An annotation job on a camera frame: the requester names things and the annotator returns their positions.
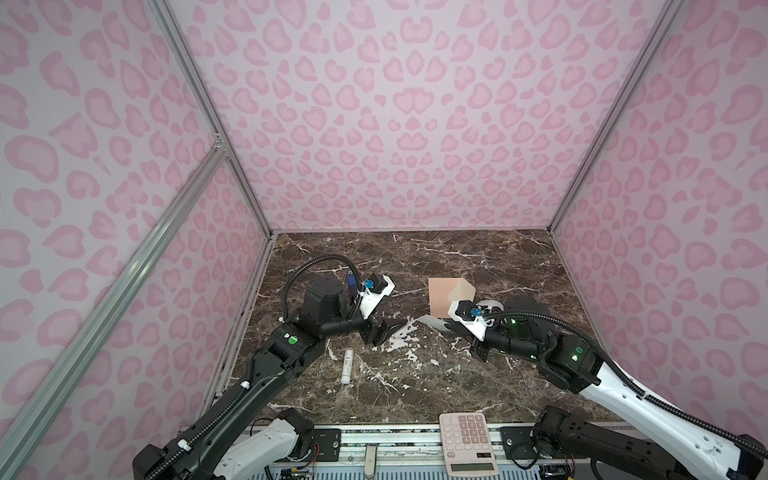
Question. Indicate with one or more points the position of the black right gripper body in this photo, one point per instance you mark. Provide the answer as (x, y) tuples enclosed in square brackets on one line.
[(479, 347)]

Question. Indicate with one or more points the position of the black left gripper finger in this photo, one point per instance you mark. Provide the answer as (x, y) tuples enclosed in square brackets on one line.
[(380, 337), (392, 325)]

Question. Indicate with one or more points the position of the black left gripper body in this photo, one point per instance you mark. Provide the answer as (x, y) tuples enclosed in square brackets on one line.
[(368, 329)]

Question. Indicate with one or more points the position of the white letter paper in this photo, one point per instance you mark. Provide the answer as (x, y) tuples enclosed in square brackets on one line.
[(438, 324)]

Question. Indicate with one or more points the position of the peach pink envelope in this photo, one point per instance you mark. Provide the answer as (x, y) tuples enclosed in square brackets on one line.
[(443, 291)]

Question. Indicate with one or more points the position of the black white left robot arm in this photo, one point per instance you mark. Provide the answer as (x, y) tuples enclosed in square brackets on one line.
[(213, 446)]

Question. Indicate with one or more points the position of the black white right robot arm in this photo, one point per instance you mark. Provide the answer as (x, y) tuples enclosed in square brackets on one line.
[(674, 445)]

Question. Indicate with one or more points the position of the small white alarm clock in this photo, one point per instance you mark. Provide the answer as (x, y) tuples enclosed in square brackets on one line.
[(488, 308)]

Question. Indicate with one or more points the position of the white glue stick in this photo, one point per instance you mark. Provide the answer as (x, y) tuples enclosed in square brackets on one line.
[(347, 366)]

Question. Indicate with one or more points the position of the pink white calculator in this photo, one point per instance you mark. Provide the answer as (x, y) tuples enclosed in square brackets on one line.
[(466, 445)]

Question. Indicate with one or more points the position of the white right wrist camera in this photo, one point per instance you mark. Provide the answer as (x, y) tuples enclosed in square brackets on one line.
[(467, 313)]

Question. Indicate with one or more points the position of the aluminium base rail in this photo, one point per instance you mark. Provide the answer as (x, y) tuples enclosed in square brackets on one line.
[(403, 452)]

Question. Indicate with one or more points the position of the white clip on rail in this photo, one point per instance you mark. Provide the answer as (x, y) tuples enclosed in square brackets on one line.
[(370, 462)]

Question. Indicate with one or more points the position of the diagonal aluminium frame bar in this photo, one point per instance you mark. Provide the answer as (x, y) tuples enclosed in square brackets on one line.
[(37, 416)]

